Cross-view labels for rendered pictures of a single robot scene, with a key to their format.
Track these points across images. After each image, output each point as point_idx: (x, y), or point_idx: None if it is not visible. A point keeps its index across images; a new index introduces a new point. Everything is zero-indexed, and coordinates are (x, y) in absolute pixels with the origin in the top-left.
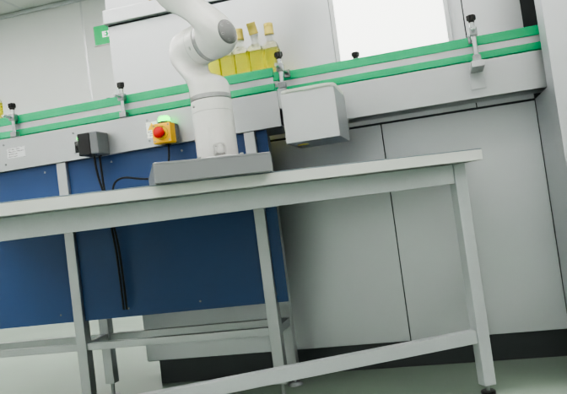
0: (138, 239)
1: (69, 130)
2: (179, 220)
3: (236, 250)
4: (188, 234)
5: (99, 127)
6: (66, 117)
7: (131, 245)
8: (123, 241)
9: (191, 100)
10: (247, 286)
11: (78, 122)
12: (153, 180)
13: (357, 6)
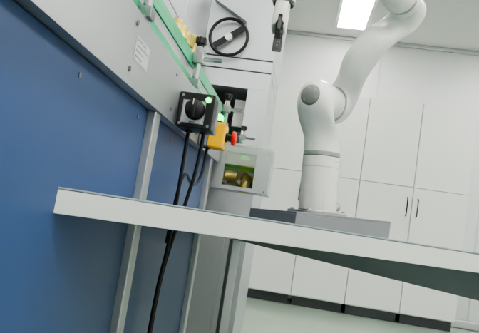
0: (157, 265)
1: (176, 66)
2: (174, 243)
3: (181, 284)
4: (173, 263)
5: (186, 85)
6: (168, 37)
7: (152, 275)
8: (150, 268)
9: (333, 155)
10: (176, 326)
11: (172, 57)
12: (380, 235)
13: None
